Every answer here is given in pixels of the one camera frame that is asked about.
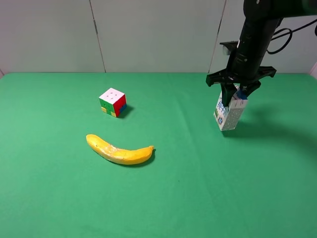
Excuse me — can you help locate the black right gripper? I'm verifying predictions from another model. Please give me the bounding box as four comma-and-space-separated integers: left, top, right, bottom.
206, 52, 276, 107

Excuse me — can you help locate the white blue milk carton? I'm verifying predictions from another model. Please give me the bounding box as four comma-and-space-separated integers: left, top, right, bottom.
213, 85, 248, 131

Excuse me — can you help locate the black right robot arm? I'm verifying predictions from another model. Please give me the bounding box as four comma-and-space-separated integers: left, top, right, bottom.
206, 0, 317, 107

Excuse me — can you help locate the multicoloured rubik's cube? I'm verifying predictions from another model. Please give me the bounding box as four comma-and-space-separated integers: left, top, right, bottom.
99, 88, 127, 117

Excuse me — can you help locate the yellow banana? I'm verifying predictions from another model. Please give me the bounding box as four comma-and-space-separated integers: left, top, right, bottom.
86, 134, 154, 165

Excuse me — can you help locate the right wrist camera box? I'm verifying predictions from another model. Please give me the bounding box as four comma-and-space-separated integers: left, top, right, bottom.
219, 41, 238, 56

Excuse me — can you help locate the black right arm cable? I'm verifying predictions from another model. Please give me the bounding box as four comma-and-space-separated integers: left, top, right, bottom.
266, 18, 317, 55

